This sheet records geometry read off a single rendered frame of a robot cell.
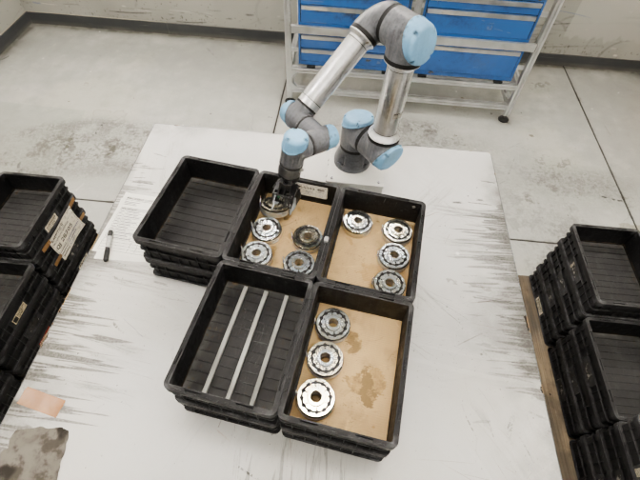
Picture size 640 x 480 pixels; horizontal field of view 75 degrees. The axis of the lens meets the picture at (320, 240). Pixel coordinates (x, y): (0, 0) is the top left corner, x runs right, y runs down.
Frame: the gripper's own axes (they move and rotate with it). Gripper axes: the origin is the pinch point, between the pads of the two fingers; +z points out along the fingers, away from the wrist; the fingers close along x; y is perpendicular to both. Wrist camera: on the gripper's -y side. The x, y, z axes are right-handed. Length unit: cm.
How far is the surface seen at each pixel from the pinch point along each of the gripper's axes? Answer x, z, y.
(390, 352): 45, -3, 43
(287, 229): 3.6, 2.7, 7.0
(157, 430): -13, 20, 77
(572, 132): 178, 55, -198
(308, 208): 8.3, 1.7, -4.3
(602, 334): 143, 26, -6
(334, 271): 23.5, -0.2, 20.3
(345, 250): 25.1, -0.6, 10.8
